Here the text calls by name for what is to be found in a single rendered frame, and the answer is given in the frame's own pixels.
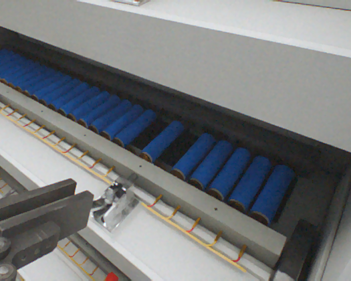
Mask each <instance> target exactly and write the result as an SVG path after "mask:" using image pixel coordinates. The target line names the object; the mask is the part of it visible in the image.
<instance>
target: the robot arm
mask: <svg viewBox="0 0 351 281"><path fill-rule="evenodd" d="M76 187H77V182H76V181H74V180H73V179H72V178H69V179H66V180H63V181H59V182H57V183H53V184H51V185H47V186H44V187H40V188H38V189H35V190H32V191H28V192H26V193H22V194H18V195H11V196H8V197H6V198H2V199H0V281H15V279H16V275H17V270H19V269H21V268H23V267H25V266H27V265H29V264H30V263H32V262H34V261H36V260H38V259H40V258H42V257H44V256H46V255H48V254H50V253H52V252H53V251H54V250H55V249H56V248H57V244H58V242H59V241H61V240H63V239H65V238H67V237H69V236H71V235H73V234H75V233H77V232H78V231H80V230H82V229H84V228H86V227H87V224H88V219H89V216H90V210H91V207H92V202H93V199H94V194H93V193H91V192H90V191H88V190H85V191H82V192H80V193H76V194H75V192H76Z"/></svg>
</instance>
